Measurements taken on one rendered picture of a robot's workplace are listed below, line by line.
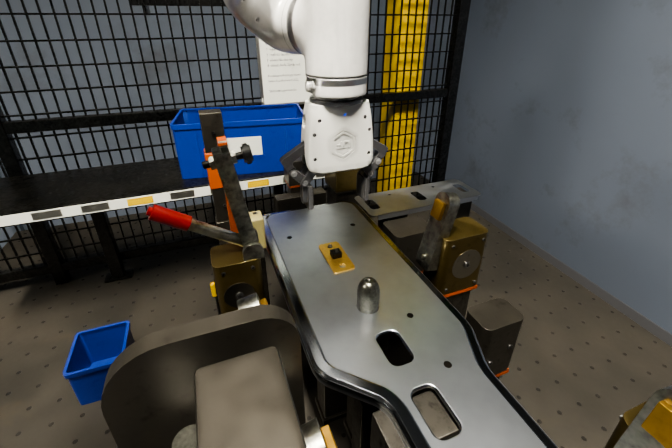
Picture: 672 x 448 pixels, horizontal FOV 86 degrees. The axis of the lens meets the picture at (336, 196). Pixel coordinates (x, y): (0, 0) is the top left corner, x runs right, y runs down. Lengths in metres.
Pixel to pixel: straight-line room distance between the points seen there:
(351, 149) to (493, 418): 0.36
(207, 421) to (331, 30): 0.40
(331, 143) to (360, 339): 0.26
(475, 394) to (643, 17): 1.93
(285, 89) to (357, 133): 0.57
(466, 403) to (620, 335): 0.71
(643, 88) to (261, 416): 2.07
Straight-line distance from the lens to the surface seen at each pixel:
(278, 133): 0.87
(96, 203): 0.90
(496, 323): 0.57
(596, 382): 0.99
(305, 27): 0.49
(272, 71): 1.05
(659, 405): 0.43
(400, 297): 0.56
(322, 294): 0.56
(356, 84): 0.48
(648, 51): 2.15
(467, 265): 0.67
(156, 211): 0.52
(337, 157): 0.51
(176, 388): 0.29
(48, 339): 1.12
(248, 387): 0.23
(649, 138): 2.14
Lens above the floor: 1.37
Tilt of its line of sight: 26 degrees down
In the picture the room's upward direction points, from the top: straight up
